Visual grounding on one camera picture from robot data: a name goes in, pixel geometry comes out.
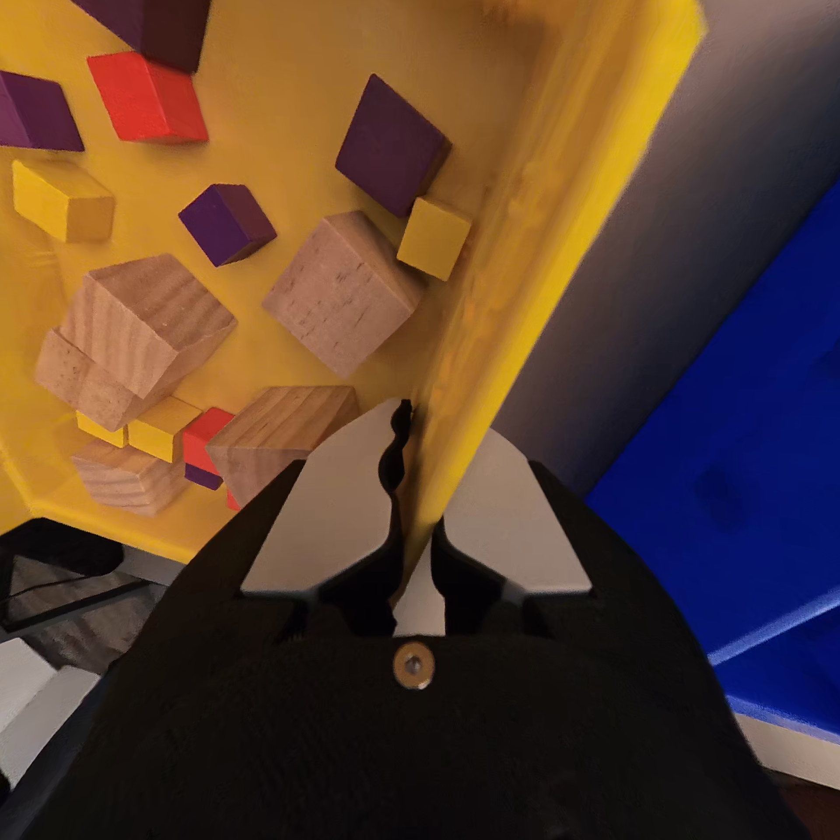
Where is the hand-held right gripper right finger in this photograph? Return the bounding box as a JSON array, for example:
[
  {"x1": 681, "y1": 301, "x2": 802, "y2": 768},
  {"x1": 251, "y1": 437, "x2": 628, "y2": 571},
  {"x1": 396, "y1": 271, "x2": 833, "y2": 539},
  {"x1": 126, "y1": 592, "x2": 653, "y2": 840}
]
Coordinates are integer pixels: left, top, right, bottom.
[{"x1": 430, "y1": 428, "x2": 592, "y2": 635}]

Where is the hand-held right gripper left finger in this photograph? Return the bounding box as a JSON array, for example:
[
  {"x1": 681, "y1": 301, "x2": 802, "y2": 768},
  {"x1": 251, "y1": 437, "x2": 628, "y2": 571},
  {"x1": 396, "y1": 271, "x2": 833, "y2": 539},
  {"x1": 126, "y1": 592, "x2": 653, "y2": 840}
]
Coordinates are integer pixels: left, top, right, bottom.
[{"x1": 241, "y1": 398, "x2": 413, "y2": 635}]

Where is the blue plastic bin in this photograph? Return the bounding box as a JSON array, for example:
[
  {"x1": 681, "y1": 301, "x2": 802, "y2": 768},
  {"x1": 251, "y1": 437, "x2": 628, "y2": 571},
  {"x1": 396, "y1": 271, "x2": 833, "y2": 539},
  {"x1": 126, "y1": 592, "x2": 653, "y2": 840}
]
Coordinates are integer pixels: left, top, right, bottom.
[{"x1": 584, "y1": 177, "x2": 840, "y2": 746}]

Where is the pile of wooden cubes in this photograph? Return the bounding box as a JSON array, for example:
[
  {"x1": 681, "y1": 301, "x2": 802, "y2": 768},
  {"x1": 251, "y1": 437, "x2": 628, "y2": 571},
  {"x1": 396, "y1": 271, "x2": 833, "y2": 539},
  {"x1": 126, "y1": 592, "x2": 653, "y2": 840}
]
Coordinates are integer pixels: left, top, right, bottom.
[{"x1": 0, "y1": 0, "x2": 473, "y2": 518}]

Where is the yellow plastic bin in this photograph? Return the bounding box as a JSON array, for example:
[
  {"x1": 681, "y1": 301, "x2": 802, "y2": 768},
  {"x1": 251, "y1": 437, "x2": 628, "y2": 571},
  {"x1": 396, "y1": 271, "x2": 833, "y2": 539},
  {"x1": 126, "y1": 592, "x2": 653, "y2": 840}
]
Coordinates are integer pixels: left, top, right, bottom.
[{"x1": 0, "y1": 0, "x2": 708, "y2": 592}]

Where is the black cable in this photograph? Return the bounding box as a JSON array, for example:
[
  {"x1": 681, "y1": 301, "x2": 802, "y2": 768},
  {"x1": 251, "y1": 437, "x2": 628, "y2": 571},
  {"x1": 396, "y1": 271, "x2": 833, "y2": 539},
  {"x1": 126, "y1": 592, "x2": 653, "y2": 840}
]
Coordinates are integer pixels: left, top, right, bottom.
[{"x1": 0, "y1": 572, "x2": 142, "y2": 624}]

